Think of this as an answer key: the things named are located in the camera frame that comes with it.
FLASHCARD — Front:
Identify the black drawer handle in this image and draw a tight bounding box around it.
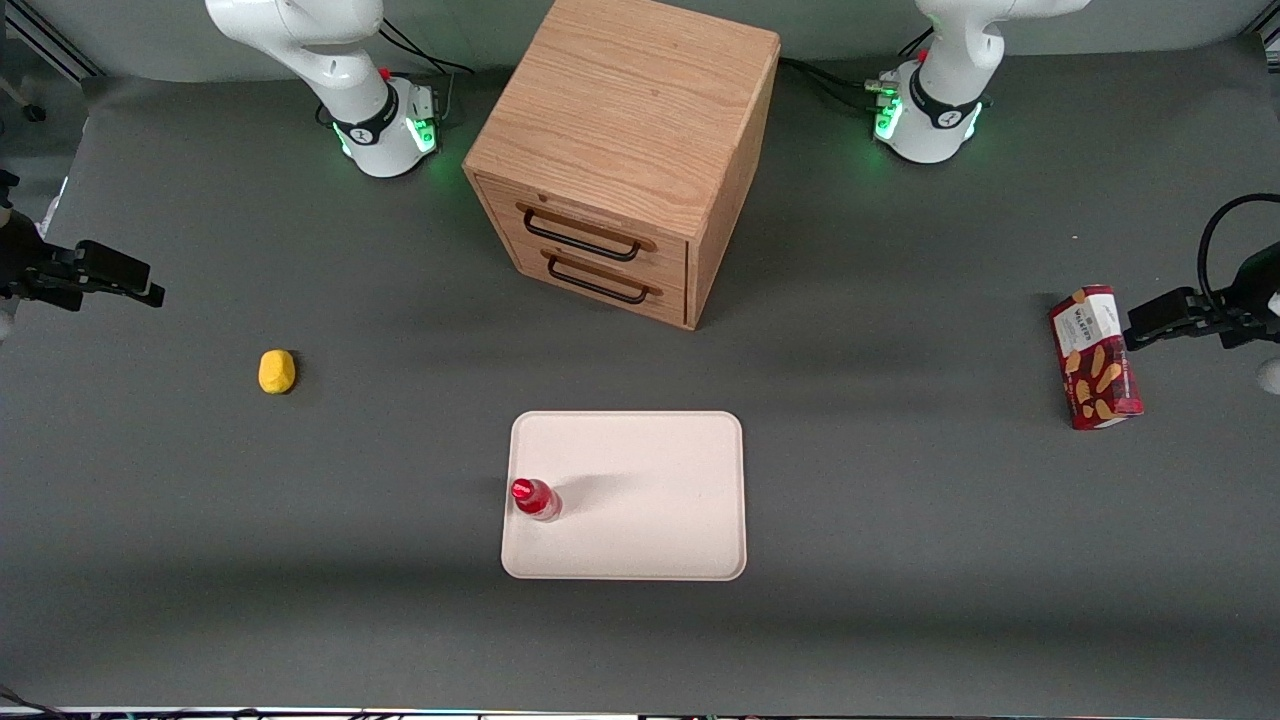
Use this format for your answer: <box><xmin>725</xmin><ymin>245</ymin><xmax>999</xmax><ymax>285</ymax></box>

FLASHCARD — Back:
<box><xmin>516</xmin><ymin>200</ymin><xmax>659</xmax><ymax>264</ymax></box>
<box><xmin>540</xmin><ymin>248</ymin><xmax>664</xmax><ymax>305</ymax></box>

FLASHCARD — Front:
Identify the black base cable bundle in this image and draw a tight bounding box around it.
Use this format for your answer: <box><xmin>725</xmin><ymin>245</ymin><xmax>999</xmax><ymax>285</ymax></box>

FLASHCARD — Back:
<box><xmin>376</xmin><ymin>18</ymin><xmax>477</xmax><ymax>127</ymax></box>
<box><xmin>778</xmin><ymin>26</ymin><xmax>937</xmax><ymax>117</ymax></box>

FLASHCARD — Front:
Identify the red biscuit box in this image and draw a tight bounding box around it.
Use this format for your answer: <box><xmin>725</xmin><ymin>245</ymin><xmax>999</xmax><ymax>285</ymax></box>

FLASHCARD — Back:
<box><xmin>1048</xmin><ymin>284</ymin><xmax>1145</xmax><ymax>432</ymax></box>

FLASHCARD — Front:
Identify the dark grey table mat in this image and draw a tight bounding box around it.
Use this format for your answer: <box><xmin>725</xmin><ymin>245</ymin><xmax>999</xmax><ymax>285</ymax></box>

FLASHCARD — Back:
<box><xmin>0</xmin><ymin>35</ymin><xmax>1280</xmax><ymax>713</ymax></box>

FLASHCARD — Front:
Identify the red coke bottle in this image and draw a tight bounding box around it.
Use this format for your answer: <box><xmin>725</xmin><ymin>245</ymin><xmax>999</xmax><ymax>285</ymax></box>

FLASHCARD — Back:
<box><xmin>510</xmin><ymin>478</ymin><xmax>563</xmax><ymax>524</ymax></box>

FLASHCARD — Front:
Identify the beige rectangular tray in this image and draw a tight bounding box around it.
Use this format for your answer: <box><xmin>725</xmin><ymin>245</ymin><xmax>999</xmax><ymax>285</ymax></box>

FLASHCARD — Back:
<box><xmin>500</xmin><ymin>410</ymin><xmax>749</xmax><ymax>582</ymax></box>

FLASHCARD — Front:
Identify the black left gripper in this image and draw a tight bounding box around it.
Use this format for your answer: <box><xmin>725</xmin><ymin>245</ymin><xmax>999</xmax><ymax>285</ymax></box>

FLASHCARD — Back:
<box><xmin>1124</xmin><ymin>245</ymin><xmax>1280</xmax><ymax>352</ymax></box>

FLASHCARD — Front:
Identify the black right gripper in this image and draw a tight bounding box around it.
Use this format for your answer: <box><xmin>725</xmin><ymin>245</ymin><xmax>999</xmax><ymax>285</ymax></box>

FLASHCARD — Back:
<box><xmin>0</xmin><ymin>205</ymin><xmax>167</xmax><ymax>313</ymax></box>

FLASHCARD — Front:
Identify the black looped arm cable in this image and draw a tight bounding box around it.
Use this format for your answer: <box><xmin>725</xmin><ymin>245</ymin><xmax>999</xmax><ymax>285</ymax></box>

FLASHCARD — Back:
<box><xmin>1197</xmin><ymin>193</ymin><xmax>1280</xmax><ymax>311</ymax></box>

